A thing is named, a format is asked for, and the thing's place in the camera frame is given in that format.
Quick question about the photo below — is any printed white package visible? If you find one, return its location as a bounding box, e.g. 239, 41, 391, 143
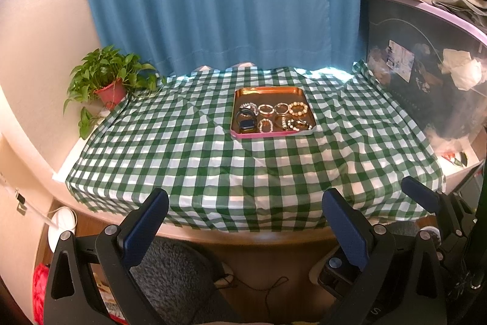
437, 152, 478, 169

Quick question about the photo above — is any white label sticker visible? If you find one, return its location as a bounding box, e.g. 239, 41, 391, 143
386, 40, 415, 78

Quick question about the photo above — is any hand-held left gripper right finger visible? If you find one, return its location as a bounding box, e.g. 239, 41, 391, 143
321, 188, 447, 325

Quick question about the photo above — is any white round lamp base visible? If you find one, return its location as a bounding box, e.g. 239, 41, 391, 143
47, 207, 78, 249

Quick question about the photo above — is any grey folded cloth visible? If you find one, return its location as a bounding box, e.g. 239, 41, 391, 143
432, 0, 487, 19

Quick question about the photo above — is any green checkered tablecloth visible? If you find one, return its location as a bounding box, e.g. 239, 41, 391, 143
65, 60, 446, 233

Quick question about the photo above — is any clear storage bin purple lid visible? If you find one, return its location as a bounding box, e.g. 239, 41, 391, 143
359, 0, 487, 154

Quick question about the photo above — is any white crumpled paper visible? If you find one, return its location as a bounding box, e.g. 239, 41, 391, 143
441, 48, 485, 91

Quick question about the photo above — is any copper jewelry tray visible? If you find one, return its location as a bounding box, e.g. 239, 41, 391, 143
230, 87, 316, 138

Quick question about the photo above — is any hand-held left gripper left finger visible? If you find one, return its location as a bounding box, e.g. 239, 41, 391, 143
43, 188, 170, 325

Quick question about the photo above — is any red cloth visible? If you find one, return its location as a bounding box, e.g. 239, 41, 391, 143
32, 264, 52, 323

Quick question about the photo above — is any black smartwatch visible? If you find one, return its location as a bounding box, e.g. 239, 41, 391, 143
235, 110, 256, 133

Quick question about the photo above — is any white cable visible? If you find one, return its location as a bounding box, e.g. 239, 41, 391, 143
0, 173, 58, 230

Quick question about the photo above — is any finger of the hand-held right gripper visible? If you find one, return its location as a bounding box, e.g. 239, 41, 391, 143
401, 176, 482, 272
317, 254, 361, 296

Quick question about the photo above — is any potted green plant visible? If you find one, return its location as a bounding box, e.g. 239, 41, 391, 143
63, 45, 168, 140

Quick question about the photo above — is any grey fuzzy cushion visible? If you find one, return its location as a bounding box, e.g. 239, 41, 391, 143
129, 235, 244, 325

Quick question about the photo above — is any white window ledge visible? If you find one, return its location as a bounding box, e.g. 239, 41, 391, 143
51, 108, 115, 183

